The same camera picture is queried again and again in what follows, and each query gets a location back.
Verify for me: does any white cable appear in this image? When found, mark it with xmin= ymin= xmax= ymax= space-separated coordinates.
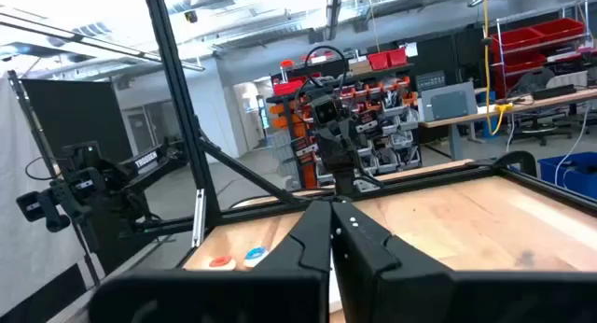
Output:
xmin=553 ymin=103 xmax=592 ymax=187

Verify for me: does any parts bin shelf rack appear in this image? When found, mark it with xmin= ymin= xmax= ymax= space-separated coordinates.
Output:
xmin=266 ymin=63 xmax=423 ymax=191

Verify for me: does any ceiling light bar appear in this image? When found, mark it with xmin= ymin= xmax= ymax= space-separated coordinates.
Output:
xmin=0 ymin=9 xmax=206 ymax=73

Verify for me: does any grey equipment box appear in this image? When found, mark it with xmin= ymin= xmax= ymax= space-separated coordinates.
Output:
xmin=419 ymin=81 xmax=479 ymax=123

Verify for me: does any wooden workbench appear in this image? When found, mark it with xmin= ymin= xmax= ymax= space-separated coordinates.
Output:
xmin=418 ymin=87 xmax=597 ymax=162

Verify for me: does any wide red bin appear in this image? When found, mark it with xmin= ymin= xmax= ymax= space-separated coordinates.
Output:
xmin=530 ymin=17 xmax=587 ymax=42
xmin=492 ymin=51 xmax=548 ymax=77
xmin=489 ymin=26 xmax=545 ymax=52

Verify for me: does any small red bin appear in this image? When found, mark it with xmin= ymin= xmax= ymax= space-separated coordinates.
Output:
xmin=368 ymin=51 xmax=391 ymax=71
xmin=386 ymin=48 xmax=410 ymax=68

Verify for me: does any black curved corner bracket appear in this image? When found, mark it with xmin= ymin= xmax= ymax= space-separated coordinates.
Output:
xmin=493 ymin=149 xmax=538 ymax=178

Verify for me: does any small blue donut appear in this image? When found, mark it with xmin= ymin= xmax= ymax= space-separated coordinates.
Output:
xmin=243 ymin=246 xmax=271 ymax=269

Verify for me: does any black partition panel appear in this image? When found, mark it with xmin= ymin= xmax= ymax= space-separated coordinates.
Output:
xmin=21 ymin=77 xmax=135 ymax=175

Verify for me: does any cardboard box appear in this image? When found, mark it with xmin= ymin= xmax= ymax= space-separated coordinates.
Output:
xmin=348 ymin=57 xmax=373 ymax=76

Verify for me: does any black office chair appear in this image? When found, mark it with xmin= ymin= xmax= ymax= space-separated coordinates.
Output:
xmin=507 ymin=66 xmax=576 ymax=147

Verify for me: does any black flat device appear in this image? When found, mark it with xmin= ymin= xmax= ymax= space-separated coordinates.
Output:
xmin=531 ymin=83 xmax=577 ymax=101

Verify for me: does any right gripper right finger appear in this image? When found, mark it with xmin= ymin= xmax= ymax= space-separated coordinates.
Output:
xmin=330 ymin=200 xmax=597 ymax=323

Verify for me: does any white curtain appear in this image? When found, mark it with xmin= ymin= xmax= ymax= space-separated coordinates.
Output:
xmin=0 ymin=75 xmax=102 ymax=317

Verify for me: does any black stand pole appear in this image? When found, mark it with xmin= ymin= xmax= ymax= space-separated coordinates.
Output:
xmin=7 ymin=69 xmax=102 ymax=287

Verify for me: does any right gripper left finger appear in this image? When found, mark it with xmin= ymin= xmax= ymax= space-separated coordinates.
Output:
xmin=88 ymin=200 xmax=332 ymax=323

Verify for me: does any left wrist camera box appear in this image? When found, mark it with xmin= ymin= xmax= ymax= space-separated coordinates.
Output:
xmin=310 ymin=94 xmax=345 ymax=127

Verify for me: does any silver rail bracket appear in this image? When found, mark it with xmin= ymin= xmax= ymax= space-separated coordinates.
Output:
xmin=191 ymin=188 xmax=207 ymax=248

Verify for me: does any small red donut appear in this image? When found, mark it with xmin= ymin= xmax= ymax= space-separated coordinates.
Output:
xmin=207 ymin=255 xmax=238 ymax=272

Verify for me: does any black aluminium table frame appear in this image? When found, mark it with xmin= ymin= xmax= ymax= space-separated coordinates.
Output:
xmin=132 ymin=0 xmax=597 ymax=277

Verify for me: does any blue storage bin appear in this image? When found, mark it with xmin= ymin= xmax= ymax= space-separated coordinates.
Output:
xmin=537 ymin=150 xmax=597 ymax=201

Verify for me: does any yellow power cable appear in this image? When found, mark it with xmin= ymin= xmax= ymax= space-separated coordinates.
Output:
xmin=479 ymin=0 xmax=515 ymax=137

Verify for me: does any metal wire rack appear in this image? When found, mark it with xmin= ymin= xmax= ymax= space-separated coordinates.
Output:
xmin=489 ymin=0 xmax=597 ymax=100

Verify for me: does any long red bin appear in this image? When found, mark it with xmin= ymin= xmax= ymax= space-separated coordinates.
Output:
xmin=272 ymin=78 xmax=305 ymax=97

